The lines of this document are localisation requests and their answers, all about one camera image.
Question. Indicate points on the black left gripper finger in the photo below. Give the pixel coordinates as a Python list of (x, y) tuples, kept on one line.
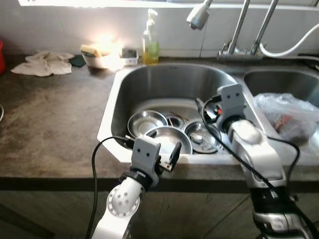
[(175, 152)]

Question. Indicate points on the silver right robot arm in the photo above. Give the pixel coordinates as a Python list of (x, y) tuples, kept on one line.
[(256, 154)]

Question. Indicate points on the steel sink drain strainer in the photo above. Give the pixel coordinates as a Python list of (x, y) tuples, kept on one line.
[(174, 120)]

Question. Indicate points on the stainless steel double sink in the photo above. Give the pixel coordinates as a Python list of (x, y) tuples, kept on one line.
[(164, 84)]

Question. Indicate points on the chrome sink faucet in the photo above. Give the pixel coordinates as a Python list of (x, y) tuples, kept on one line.
[(239, 51)]

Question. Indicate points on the clear plastic bag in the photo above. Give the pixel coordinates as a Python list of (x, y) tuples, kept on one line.
[(284, 107)]

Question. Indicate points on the reddish brown wrapped item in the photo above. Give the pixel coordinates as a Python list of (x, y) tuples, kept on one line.
[(289, 125)]

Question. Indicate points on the yellow dish soap pump bottle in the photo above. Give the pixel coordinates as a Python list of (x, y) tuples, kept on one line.
[(150, 52)]

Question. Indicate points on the grey faucet spray head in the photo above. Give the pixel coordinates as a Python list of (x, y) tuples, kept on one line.
[(198, 17)]

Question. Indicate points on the small clear plastic container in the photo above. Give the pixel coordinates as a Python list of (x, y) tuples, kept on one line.
[(129, 56)]

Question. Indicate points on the white sponge dish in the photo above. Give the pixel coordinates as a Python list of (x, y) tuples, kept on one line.
[(99, 62)]

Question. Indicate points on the wood grain base cabinet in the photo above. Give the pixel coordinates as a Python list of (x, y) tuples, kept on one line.
[(45, 219)]

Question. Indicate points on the yellow sponge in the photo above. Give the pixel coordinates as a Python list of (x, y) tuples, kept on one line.
[(90, 50)]

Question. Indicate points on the green scouring pad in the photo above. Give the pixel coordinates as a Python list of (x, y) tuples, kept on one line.
[(77, 60)]

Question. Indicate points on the white crumpled cloth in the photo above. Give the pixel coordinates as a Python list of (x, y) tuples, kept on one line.
[(42, 64)]

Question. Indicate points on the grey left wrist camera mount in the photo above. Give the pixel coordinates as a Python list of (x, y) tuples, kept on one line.
[(144, 154)]

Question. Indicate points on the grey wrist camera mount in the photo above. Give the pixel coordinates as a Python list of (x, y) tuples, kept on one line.
[(144, 154), (232, 99)]

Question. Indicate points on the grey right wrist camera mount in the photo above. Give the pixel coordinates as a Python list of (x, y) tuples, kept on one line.
[(232, 99)]

